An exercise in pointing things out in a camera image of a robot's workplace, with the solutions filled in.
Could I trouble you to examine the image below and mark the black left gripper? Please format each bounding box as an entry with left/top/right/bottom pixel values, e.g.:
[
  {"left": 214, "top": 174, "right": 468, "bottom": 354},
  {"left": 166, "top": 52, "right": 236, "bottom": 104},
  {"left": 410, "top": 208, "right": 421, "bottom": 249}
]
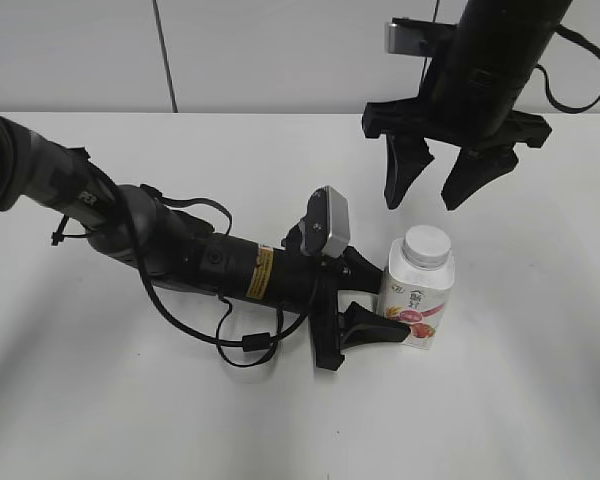
[{"left": 270, "top": 224, "right": 411, "bottom": 371}]

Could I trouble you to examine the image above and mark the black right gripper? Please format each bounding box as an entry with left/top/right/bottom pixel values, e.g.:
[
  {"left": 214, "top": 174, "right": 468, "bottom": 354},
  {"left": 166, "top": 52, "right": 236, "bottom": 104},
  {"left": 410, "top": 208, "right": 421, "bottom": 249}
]
[{"left": 362, "top": 44, "right": 552, "bottom": 211}]

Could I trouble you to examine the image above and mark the white yili changqing yogurt bottle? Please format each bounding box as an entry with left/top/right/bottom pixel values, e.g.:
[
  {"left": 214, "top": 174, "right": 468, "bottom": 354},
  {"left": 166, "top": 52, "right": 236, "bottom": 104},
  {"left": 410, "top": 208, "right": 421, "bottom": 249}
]
[{"left": 376, "top": 236, "right": 455, "bottom": 350}]

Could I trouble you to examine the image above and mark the white bottle cap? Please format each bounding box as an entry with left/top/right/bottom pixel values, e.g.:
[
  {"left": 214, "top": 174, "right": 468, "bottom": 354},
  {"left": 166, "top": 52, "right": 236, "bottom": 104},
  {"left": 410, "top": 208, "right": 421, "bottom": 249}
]
[{"left": 402, "top": 225, "right": 451, "bottom": 270}]

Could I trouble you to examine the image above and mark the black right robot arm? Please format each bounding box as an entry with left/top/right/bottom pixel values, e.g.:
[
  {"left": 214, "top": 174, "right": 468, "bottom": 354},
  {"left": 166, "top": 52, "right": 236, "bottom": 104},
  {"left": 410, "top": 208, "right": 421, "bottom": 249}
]
[{"left": 362, "top": 0, "right": 570, "bottom": 210}]

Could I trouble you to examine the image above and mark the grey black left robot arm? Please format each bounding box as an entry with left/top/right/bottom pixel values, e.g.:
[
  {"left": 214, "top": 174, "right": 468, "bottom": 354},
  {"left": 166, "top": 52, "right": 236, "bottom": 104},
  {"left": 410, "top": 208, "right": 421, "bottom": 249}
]
[{"left": 0, "top": 116, "right": 410, "bottom": 371}]

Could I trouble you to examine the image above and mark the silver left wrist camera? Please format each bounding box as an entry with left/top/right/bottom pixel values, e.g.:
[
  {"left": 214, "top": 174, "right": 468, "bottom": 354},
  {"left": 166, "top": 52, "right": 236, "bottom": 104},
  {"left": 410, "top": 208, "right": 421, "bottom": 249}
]
[{"left": 299, "top": 185, "right": 351, "bottom": 259}]

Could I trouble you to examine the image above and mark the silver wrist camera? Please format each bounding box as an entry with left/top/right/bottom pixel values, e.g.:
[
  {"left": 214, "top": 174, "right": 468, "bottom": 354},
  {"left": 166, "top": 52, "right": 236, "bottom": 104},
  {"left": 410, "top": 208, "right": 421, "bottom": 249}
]
[
  {"left": 299, "top": 185, "right": 351, "bottom": 259},
  {"left": 384, "top": 18, "right": 456, "bottom": 57}
]

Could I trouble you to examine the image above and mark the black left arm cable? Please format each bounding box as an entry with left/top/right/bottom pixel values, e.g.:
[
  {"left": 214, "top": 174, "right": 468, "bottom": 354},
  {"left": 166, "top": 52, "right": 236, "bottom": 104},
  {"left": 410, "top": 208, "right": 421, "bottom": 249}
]
[{"left": 94, "top": 164, "right": 311, "bottom": 369}]

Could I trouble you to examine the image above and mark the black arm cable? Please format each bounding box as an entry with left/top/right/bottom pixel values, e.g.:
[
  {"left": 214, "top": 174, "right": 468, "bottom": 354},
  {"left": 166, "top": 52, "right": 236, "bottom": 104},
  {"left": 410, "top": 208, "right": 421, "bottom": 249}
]
[
  {"left": 537, "top": 24, "right": 600, "bottom": 114},
  {"left": 94, "top": 164, "right": 311, "bottom": 369}
]

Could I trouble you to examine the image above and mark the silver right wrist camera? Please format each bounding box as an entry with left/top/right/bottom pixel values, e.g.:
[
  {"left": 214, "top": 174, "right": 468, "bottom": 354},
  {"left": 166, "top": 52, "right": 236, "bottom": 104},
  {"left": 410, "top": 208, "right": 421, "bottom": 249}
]
[{"left": 384, "top": 18, "right": 456, "bottom": 57}]

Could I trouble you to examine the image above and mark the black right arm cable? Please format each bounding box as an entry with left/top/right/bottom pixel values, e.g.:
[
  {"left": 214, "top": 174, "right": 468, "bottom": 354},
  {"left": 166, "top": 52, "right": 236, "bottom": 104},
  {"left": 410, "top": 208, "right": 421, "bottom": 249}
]
[{"left": 537, "top": 24, "right": 600, "bottom": 114}]

